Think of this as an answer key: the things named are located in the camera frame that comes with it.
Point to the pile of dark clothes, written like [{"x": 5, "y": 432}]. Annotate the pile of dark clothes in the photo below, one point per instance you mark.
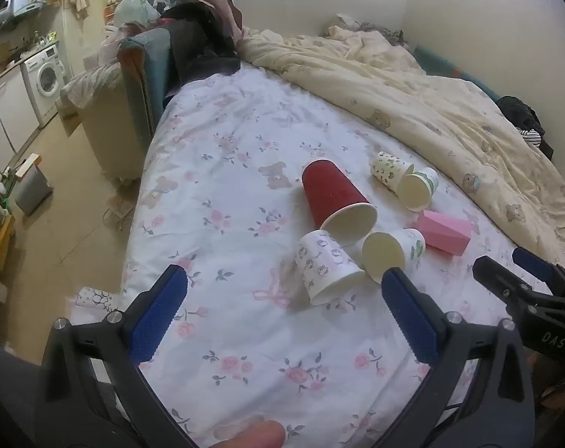
[{"x": 203, "y": 32}]

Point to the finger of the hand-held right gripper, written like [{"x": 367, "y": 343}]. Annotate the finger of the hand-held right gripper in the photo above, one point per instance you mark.
[
  {"x": 534, "y": 263},
  {"x": 499, "y": 280}
]

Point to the white patterned cup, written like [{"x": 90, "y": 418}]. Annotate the white patterned cup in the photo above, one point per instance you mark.
[{"x": 95, "y": 298}]

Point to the striped cloth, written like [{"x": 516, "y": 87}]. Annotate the striped cloth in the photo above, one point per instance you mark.
[{"x": 533, "y": 136}]

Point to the white washing machine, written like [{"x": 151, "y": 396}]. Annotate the white washing machine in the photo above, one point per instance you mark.
[{"x": 42, "y": 77}]

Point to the person's left hand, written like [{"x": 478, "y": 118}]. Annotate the person's left hand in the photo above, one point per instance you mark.
[{"x": 256, "y": 435}]

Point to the white kitchen cabinet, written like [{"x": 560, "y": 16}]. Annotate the white kitchen cabinet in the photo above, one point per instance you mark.
[{"x": 7, "y": 112}]

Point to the black garment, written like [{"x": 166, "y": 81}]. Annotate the black garment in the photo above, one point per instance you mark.
[{"x": 522, "y": 112}]

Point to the person's grey trouser leg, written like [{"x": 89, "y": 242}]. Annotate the person's grey trouser leg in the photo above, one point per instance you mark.
[{"x": 4, "y": 392}]

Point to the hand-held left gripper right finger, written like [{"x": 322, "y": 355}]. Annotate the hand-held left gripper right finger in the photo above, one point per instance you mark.
[{"x": 410, "y": 317}]

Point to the cardboard box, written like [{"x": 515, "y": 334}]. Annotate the cardboard box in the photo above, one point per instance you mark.
[{"x": 70, "y": 119}]

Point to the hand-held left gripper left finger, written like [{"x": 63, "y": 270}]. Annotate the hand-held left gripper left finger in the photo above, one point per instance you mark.
[{"x": 158, "y": 317}]

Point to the cream bear print quilt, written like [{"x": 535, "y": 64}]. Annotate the cream bear print quilt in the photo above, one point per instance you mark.
[{"x": 431, "y": 102}]

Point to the white bear print paper cup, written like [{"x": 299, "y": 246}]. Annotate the white bear print paper cup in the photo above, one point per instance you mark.
[{"x": 324, "y": 263}]

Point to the pink box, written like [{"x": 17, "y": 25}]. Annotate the pink box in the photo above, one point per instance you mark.
[{"x": 443, "y": 235}]

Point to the white plastic bag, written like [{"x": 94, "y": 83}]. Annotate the white plastic bag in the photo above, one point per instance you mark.
[{"x": 135, "y": 4}]

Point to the red paper cup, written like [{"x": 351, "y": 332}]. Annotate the red paper cup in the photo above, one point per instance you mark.
[{"x": 331, "y": 191}]

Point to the floral bed sheet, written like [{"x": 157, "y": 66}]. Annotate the floral bed sheet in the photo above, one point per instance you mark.
[{"x": 245, "y": 205}]

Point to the teal pillow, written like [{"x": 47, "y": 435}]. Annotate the teal pillow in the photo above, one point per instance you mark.
[{"x": 438, "y": 61}]

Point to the yellow patterned paper cup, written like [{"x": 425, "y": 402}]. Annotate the yellow patterned paper cup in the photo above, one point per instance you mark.
[{"x": 388, "y": 168}]

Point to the grey trash bin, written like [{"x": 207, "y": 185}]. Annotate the grey trash bin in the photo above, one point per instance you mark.
[{"x": 32, "y": 189}]

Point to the white green print paper cup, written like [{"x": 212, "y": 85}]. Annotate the white green print paper cup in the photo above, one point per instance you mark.
[
  {"x": 396, "y": 249},
  {"x": 420, "y": 186}
]

